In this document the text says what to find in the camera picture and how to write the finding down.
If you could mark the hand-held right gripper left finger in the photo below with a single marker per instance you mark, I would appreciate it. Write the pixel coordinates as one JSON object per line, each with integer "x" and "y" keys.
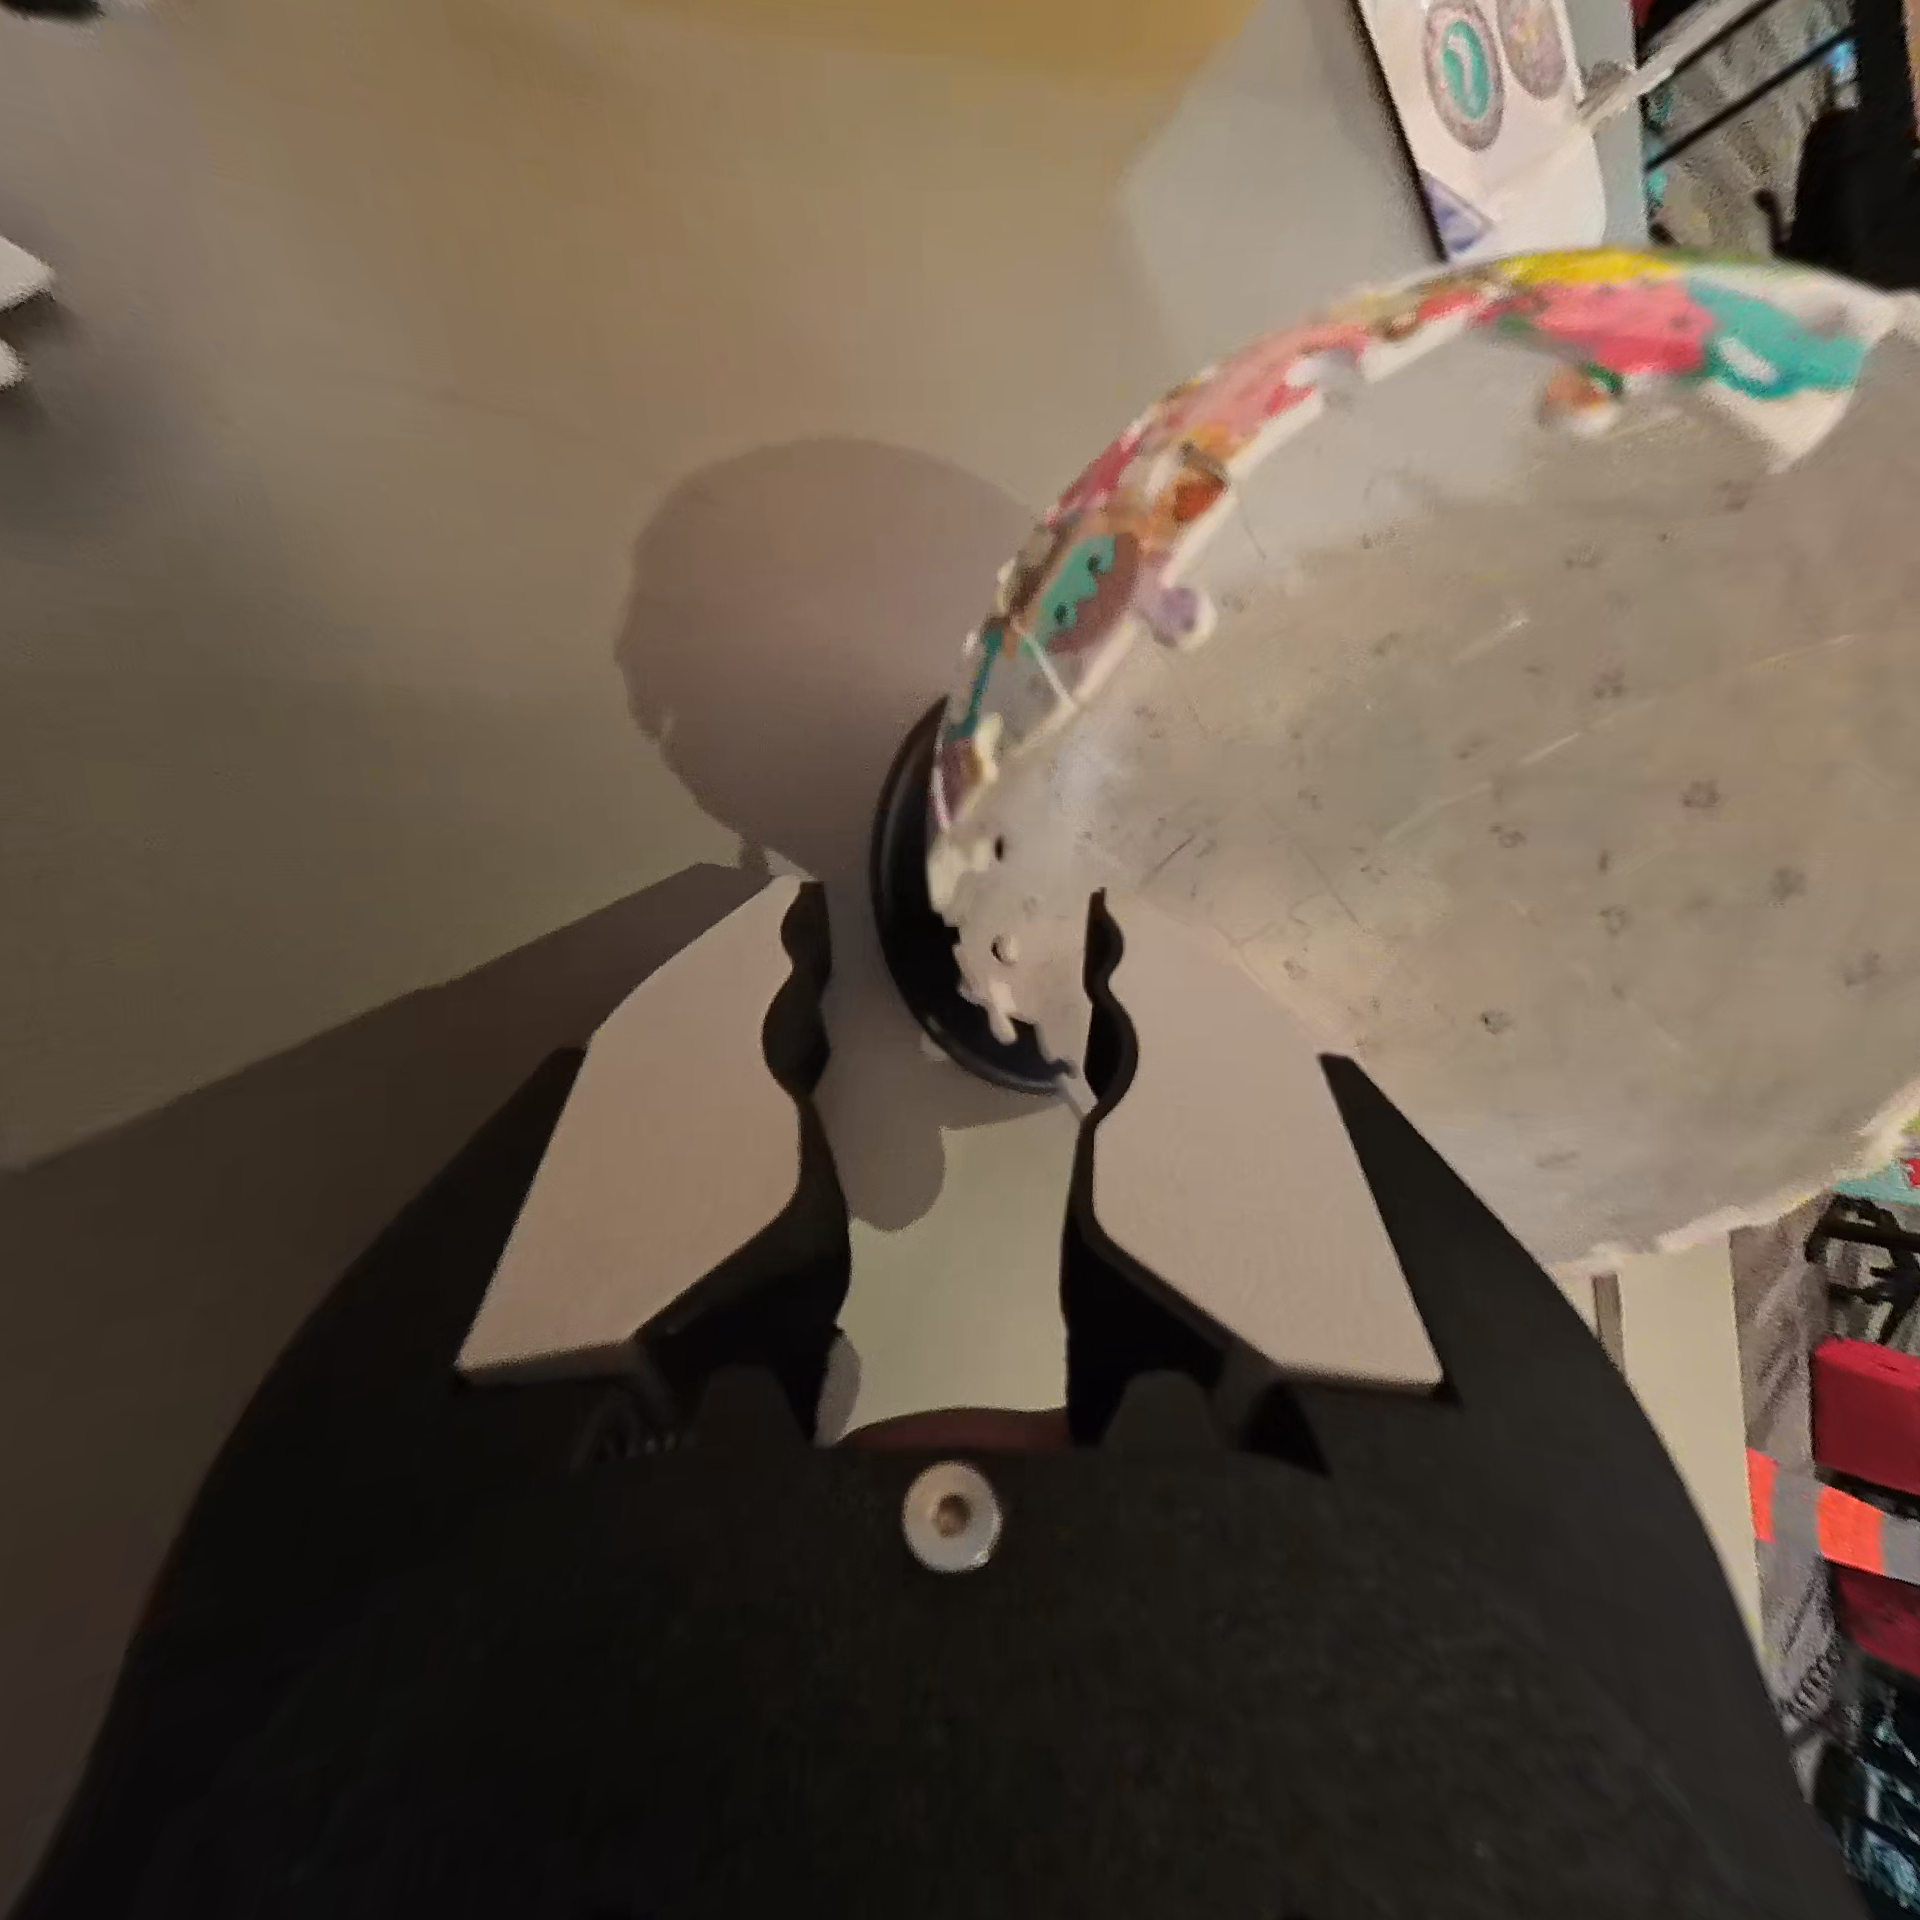
{"x": 646, "y": 1201}

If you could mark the black ball stand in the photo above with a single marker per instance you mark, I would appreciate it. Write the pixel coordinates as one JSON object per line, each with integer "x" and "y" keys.
{"x": 907, "y": 930}

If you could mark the puzzle box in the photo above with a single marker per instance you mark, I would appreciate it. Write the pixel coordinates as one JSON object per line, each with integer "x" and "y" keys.
{"x": 1500, "y": 106}

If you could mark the black metal chair frame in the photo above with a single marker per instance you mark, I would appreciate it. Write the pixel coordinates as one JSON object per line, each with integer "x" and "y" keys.
{"x": 1801, "y": 137}

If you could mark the colourful puzzle ball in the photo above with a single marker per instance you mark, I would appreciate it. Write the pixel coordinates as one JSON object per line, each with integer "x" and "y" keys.
{"x": 1561, "y": 780}

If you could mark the white puzzle piece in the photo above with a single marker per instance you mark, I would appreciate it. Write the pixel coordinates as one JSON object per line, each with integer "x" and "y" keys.
{"x": 19, "y": 276}

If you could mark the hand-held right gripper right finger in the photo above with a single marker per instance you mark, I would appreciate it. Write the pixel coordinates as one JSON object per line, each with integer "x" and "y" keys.
{"x": 1260, "y": 1231}

